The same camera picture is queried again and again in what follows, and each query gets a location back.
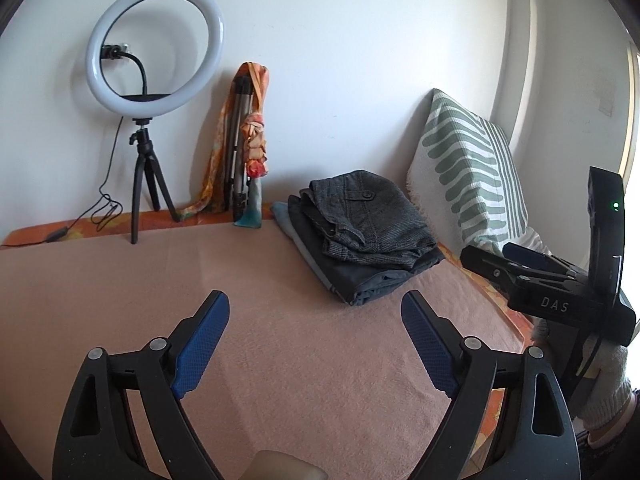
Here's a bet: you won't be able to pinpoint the person's right hand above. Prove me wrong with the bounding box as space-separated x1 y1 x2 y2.
579 344 639 442

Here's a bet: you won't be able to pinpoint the black ring light cable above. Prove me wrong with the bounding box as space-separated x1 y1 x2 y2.
0 116 127 249

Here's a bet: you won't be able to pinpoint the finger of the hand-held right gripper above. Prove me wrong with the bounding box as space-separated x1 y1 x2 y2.
460 245 576 293
502 241 592 279

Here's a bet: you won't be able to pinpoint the pink blanket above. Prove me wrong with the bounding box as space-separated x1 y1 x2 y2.
0 217 526 480

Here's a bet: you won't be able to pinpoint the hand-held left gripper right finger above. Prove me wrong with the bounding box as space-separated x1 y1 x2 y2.
401 290 583 480

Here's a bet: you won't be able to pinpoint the white ring light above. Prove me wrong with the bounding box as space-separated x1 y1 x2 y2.
85 0 226 115

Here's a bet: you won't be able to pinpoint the blue folded jeans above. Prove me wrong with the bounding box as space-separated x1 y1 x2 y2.
272 201 337 294

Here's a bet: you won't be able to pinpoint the grey tweed pants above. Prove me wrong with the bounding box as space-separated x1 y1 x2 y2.
300 170 446 267

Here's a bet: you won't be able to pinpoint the green striped pillow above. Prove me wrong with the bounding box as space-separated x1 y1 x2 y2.
406 88 557 257

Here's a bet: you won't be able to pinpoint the orange floral bedsheet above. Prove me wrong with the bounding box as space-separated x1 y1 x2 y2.
0 202 546 480

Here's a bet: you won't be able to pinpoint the beige rounded object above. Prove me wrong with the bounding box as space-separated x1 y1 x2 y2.
242 450 328 480

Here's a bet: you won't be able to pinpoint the dark grey folded pants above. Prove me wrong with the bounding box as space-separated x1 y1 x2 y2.
287 195 446 307

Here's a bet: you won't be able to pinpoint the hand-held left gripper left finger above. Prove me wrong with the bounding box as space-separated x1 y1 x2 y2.
52 290 231 480

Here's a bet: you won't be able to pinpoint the black gooseneck phone holder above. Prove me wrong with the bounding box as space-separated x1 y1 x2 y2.
100 44 174 107

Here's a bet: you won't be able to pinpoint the silver folded tripod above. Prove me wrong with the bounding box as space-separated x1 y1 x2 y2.
222 76 254 217

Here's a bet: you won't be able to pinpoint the person's right forearm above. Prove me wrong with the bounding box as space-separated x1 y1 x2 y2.
574 412 640 480

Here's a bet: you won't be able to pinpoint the black mini tripod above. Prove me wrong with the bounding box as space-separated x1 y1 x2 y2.
127 117 181 245

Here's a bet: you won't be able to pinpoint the window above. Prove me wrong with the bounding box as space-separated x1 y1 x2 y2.
617 42 640 206

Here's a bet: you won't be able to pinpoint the folded tripod with orange scarf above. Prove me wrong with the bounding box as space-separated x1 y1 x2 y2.
179 61 273 231

